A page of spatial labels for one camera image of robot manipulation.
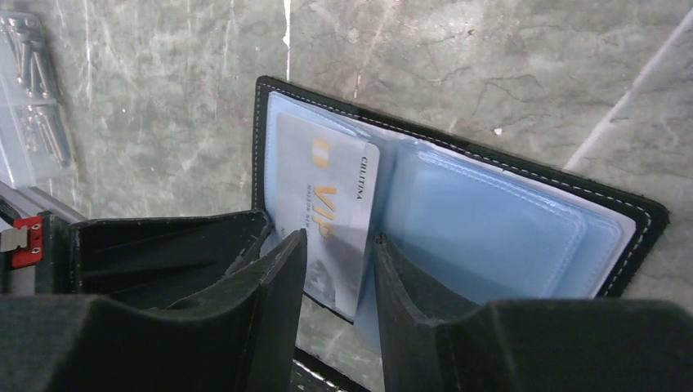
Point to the clear plastic screw box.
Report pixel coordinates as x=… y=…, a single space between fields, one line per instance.
x=35 y=144

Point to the aluminium frame rail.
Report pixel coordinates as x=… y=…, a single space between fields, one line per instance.
x=34 y=242

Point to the silver VIP credit card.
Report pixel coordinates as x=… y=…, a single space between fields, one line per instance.
x=325 y=183

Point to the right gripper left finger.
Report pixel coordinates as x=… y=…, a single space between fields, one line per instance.
x=236 y=335

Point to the black leather card holder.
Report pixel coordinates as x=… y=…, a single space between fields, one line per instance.
x=487 y=224

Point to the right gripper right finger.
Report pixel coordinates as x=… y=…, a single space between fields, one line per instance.
x=433 y=339

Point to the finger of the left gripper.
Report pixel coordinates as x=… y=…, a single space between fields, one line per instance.
x=152 y=263

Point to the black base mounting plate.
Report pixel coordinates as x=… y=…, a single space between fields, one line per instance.
x=311 y=374

